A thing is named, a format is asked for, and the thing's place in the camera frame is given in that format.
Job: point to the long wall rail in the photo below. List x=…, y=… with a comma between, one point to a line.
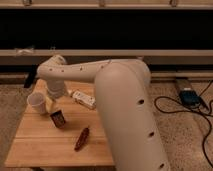
x=157, y=57

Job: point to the white plastic bottle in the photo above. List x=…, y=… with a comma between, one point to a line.
x=83, y=99

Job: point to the wooden table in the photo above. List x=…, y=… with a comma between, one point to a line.
x=38, y=143

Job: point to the white paper cup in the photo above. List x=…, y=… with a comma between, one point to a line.
x=38, y=102

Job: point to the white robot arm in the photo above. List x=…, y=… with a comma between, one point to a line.
x=121, y=94

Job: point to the blue power adapter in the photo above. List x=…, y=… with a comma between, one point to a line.
x=189, y=98

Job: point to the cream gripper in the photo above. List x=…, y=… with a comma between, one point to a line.
x=51, y=105

